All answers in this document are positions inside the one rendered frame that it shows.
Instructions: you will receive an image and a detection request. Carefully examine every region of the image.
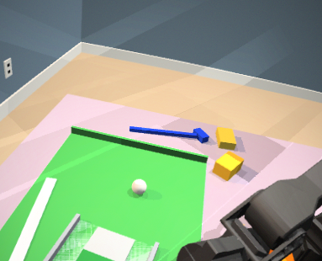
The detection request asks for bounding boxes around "green flat mat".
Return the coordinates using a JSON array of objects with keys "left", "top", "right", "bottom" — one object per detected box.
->
[{"left": 0, "top": 133, "right": 207, "bottom": 261}]

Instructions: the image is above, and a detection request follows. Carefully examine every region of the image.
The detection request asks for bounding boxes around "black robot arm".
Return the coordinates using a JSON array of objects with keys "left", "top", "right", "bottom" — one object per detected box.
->
[{"left": 177, "top": 159, "right": 322, "bottom": 261}]

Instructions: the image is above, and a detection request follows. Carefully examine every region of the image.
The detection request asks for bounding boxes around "white golf ball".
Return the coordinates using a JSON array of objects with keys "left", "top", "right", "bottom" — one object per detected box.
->
[{"left": 132, "top": 179, "right": 147, "bottom": 194}]

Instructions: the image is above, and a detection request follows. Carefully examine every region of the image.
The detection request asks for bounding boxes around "white flat strip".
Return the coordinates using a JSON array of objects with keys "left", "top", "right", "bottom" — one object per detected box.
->
[{"left": 9, "top": 178, "right": 57, "bottom": 261}]

